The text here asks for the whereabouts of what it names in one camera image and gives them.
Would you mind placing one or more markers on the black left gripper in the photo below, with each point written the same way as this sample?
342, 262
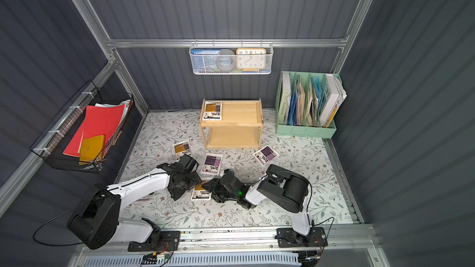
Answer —
180, 183

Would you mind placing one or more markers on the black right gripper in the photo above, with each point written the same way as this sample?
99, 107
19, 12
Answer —
219, 188

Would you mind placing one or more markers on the orange coffee bag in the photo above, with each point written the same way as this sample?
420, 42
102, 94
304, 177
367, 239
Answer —
182, 148
201, 194
212, 111

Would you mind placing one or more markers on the purple coffee bag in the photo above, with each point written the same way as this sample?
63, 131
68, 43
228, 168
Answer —
212, 164
265, 155

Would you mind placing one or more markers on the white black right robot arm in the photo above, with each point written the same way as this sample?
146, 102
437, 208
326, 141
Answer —
287, 189

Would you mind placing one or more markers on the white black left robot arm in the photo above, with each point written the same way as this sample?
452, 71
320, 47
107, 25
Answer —
96, 222

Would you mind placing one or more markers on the wooden two-tier shelf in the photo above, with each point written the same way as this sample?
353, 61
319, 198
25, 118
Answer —
241, 125

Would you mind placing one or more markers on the floral table mat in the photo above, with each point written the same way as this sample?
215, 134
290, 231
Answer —
306, 156

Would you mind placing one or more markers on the yellow notebook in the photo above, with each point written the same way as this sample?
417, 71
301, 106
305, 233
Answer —
91, 149

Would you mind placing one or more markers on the red folder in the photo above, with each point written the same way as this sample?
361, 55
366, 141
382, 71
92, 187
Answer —
99, 120

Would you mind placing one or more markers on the blue box in basket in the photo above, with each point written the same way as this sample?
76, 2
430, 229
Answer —
203, 60

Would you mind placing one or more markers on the grey tape roll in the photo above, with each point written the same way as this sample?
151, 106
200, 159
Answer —
225, 61

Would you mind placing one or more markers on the green file organizer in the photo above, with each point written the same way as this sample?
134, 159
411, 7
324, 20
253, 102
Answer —
304, 110

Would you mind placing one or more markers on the orange square clock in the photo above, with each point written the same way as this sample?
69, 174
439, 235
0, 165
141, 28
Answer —
251, 59

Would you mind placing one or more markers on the white thick book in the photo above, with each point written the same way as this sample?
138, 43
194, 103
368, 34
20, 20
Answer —
333, 97

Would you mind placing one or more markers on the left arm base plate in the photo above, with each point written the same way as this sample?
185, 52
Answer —
158, 242

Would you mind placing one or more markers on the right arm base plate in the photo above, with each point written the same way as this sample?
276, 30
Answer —
288, 238

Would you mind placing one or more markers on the black wire side basket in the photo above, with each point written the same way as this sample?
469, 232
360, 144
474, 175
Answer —
50, 146

